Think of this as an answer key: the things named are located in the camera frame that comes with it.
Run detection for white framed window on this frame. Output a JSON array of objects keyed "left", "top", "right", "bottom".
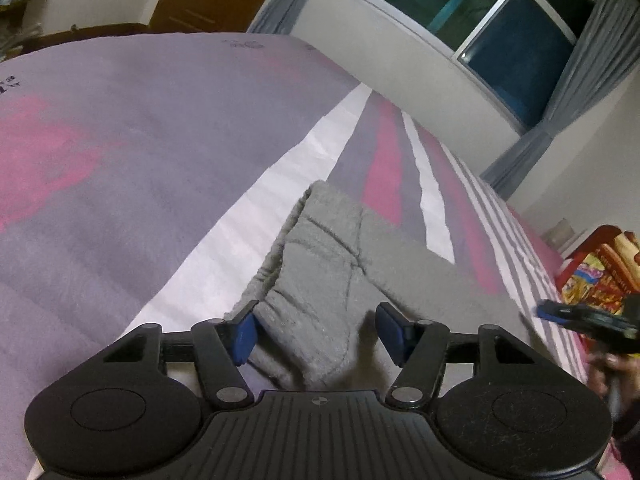
[{"left": 337, "top": 0, "right": 608, "bottom": 136}]

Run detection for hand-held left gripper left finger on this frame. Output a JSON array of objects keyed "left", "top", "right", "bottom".
[{"left": 101, "top": 300, "right": 261, "bottom": 408}]

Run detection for purple pink striped blanket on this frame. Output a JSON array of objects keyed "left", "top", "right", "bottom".
[{"left": 0, "top": 32, "right": 640, "bottom": 480}]

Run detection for grey fleece pants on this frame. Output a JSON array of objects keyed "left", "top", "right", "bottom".
[{"left": 222, "top": 180, "right": 551, "bottom": 396}]

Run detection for wall socket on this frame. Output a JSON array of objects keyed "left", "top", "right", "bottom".
[{"left": 545, "top": 217, "right": 576, "bottom": 248}]

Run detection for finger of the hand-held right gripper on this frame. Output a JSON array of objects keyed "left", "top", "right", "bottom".
[{"left": 536, "top": 300, "right": 601, "bottom": 327}]

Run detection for person's right hand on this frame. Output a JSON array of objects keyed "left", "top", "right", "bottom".
[{"left": 587, "top": 350, "right": 632, "bottom": 418}]

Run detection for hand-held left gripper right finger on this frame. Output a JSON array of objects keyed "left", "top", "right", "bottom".
[{"left": 375, "top": 302, "right": 542, "bottom": 410}]

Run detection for pile of plastic bags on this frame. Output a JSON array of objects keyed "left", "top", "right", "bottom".
[{"left": 0, "top": 0, "right": 48, "bottom": 63}]

